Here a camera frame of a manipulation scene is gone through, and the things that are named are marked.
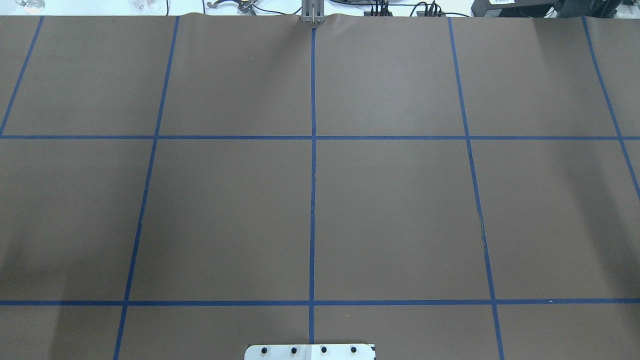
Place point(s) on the clear tape roll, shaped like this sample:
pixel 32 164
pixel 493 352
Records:
pixel 31 7

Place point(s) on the aluminium frame post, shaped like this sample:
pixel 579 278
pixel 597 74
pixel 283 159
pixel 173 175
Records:
pixel 313 12

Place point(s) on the white camera mast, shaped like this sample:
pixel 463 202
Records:
pixel 310 351

